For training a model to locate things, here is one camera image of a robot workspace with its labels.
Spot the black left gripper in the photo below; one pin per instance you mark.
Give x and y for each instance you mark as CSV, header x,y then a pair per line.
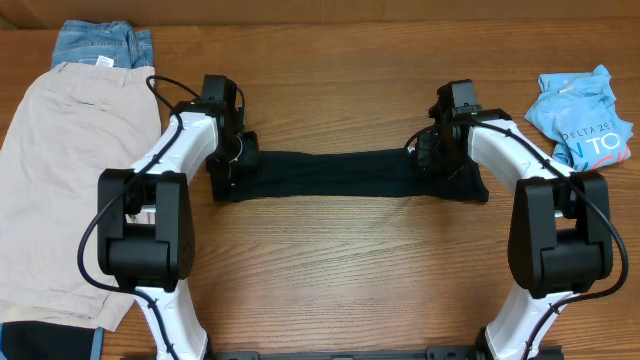
x,y
249,157

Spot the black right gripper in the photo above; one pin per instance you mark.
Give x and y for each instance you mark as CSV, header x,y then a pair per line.
x,y
424,162

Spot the black t-shirt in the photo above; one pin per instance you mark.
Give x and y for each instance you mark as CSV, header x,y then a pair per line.
x,y
385,173

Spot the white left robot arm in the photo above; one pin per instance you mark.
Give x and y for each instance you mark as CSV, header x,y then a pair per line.
x,y
146,236

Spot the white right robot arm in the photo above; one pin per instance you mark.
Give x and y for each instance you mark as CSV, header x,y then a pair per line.
x,y
560,239

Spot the light blue printed t-shirt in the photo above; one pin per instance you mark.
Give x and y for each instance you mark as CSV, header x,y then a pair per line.
x,y
577,111

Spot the beige shorts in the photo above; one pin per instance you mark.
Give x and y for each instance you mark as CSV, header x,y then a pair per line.
x,y
73,122

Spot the blue denim jeans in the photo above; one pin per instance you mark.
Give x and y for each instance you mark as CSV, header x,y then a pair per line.
x,y
112,44

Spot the black garment with blue trim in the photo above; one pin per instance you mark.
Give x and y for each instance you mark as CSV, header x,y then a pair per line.
x,y
45,341

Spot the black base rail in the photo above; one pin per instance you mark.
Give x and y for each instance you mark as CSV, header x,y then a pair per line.
x,y
350,354

